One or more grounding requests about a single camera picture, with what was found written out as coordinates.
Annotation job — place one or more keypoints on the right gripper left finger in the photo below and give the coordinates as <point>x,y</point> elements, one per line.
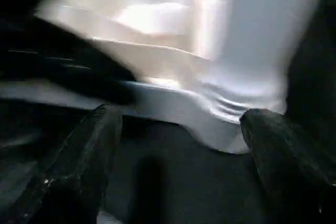
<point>73,171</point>

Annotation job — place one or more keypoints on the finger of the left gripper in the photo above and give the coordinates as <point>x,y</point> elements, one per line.
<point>94,72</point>

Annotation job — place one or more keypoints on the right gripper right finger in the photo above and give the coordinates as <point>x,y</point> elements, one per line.
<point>291,166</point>

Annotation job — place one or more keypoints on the white plastic table leg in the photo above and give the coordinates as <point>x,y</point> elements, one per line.
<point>262,30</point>

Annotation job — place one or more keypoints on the black mat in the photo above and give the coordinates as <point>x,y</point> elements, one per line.
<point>173,182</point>

